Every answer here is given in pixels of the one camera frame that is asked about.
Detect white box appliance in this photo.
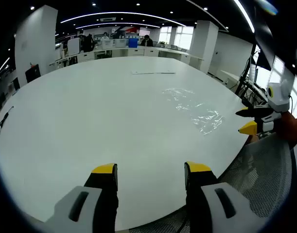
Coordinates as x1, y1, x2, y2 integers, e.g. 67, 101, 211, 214
67, 37, 81, 55

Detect white counter cabinets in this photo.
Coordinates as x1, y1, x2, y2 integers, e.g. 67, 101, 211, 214
50, 45, 205, 69

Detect grey mesh office chair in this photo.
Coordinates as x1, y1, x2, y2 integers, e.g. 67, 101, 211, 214
128, 132, 297, 233

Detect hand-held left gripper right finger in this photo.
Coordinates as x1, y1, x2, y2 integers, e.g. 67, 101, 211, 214
184, 161, 267, 233

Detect white storage bin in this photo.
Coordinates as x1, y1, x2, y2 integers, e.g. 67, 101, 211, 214
114, 38, 128, 48
101, 39, 115, 50

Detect long white ruler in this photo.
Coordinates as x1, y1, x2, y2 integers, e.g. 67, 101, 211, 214
131, 70, 176, 75

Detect clear plastic food packaging bag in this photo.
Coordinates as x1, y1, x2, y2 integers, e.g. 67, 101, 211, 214
162, 87, 205, 112
190, 109, 225, 136

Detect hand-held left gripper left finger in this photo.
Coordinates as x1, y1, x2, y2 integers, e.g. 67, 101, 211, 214
45, 163, 119, 233

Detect black tripod stand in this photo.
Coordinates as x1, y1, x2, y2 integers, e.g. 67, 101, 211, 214
235, 43, 269, 108

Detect person's right hand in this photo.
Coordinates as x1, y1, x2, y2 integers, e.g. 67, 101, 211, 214
274, 110, 297, 148

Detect black cable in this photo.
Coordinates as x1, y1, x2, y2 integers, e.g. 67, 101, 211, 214
0, 105, 15, 128

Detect black backpack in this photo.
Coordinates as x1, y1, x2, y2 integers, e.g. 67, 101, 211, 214
83, 33, 95, 52

